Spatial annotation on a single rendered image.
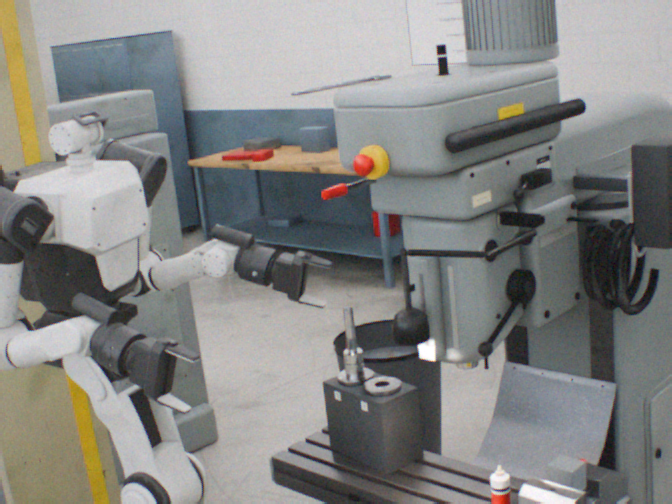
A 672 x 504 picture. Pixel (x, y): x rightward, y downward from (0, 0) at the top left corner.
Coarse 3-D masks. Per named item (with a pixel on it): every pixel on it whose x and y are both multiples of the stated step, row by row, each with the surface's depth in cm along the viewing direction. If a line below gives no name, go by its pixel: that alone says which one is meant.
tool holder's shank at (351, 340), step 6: (348, 306) 225; (348, 312) 224; (348, 318) 224; (348, 324) 225; (354, 324) 226; (348, 330) 225; (354, 330) 226; (348, 336) 226; (354, 336) 226; (348, 342) 226; (354, 342) 226; (348, 348) 226; (354, 348) 226
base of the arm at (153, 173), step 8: (104, 144) 219; (96, 160) 217; (152, 160) 216; (160, 160) 218; (144, 168) 215; (152, 168) 216; (160, 168) 220; (144, 176) 214; (152, 176) 217; (160, 176) 221; (144, 184) 214; (152, 184) 218; (160, 184) 222; (144, 192) 216; (152, 192) 220
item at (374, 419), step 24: (336, 384) 228; (360, 384) 225; (384, 384) 224; (336, 408) 229; (360, 408) 221; (384, 408) 215; (408, 408) 220; (336, 432) 231; (360, 432) 223; (384, 432) 216; (408, 432) 221; (360, 456) 226; (384, 456) 218; (408, 456) 222
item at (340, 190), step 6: (366, 180) 183; (372, 180) 184; (336, 186) 177; (342, 186) 177; (348, 186) 179; (354, 186) 180; (360, 186) 181; (324, 192) 175; (330, 192) 175; (336, 192) 176; (342, 192) 177; (324, 198) 175; (330, 198) 176
